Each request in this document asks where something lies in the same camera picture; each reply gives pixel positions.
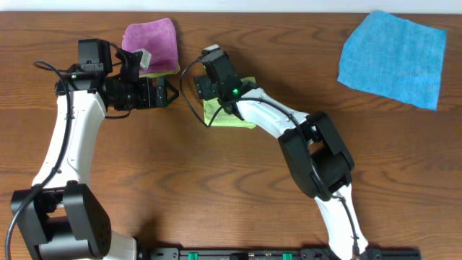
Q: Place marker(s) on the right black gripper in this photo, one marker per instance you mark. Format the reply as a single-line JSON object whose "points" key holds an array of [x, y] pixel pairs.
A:
{"points": [[202, 87]]}

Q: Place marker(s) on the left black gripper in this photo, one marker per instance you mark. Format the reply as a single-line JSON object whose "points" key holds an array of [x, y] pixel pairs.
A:
{"points": [[149, 97]]}

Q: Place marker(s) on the green microfiber cloth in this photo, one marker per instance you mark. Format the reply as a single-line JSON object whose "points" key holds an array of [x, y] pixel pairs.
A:
{"points": [[222, 119]]}

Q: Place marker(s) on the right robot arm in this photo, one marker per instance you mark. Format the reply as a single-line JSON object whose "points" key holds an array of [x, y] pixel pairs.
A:
{"points": [[316, 155]]}

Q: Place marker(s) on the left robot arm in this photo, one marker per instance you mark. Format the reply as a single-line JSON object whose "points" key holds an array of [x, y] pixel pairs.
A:
{"points": [[58, 216]]}

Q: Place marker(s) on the folded green cloth under purple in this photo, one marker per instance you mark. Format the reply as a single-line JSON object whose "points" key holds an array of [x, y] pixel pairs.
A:
{"points": [[160, 74]]}

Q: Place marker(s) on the blue cloth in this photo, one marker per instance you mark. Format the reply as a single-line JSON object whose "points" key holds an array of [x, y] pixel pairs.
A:
{"points": [[395, 58]]}

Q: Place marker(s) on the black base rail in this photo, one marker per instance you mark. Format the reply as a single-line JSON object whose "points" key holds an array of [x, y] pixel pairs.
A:
{"points": [[302, 254]]}

